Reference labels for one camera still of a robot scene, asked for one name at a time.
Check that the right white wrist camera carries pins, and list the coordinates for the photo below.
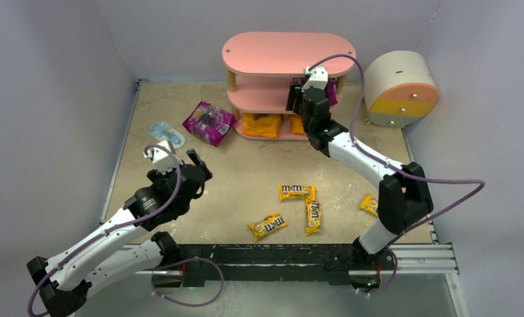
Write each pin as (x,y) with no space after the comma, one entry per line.
(315,77)

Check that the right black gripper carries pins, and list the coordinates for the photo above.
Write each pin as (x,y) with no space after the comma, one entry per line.
(303,96)

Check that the round cream drawer cabinet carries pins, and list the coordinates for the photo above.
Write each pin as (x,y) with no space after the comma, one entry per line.
(399,89)

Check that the purple grape candy bag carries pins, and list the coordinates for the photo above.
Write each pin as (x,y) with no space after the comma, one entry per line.
(331,92)
(209,123)

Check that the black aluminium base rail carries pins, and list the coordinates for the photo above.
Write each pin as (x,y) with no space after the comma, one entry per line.
(336,264)

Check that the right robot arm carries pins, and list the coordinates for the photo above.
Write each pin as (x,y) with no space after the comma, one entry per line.
(403,198)

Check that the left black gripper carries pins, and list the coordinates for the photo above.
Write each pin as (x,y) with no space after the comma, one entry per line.
(192,174)

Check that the pink three-tier shelf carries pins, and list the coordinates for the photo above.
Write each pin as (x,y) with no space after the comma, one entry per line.
(260,67)

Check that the yellow m&m bag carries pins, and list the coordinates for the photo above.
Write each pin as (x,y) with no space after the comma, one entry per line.
(369,204)
(296,191)
(269,224)

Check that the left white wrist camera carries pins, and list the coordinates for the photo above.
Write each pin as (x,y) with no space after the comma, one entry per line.
(160,153)

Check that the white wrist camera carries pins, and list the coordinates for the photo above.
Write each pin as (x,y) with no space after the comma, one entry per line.
(160,153)
(315,77)

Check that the large orange gummy candy bag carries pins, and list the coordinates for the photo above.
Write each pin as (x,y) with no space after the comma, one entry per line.
(262,125)

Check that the yellow m&m bag vertical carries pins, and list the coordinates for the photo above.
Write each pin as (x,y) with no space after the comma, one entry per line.
(313,217)

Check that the yellow m&m bag right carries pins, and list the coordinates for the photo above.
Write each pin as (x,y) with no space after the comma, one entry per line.
(369,204)

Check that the blue white blister pack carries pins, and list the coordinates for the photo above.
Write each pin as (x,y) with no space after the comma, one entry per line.
(163,131)

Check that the yellow m&m bag lower left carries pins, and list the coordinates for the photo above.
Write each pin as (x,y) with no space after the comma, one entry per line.
(269,224)

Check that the yellow m&m bag upper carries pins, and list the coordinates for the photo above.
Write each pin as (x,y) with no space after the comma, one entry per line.
(296,191)

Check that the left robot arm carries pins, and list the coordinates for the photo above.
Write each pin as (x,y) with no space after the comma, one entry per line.
(125,243)

